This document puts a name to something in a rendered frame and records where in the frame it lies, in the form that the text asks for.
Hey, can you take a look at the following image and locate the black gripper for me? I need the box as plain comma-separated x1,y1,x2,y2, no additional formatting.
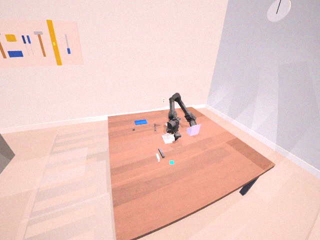
171,126,182,141

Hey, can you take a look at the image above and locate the blue flat plate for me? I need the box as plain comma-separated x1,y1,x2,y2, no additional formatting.
134,119,147,125

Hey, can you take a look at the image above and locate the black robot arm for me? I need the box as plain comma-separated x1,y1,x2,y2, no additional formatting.
166,92,198,134

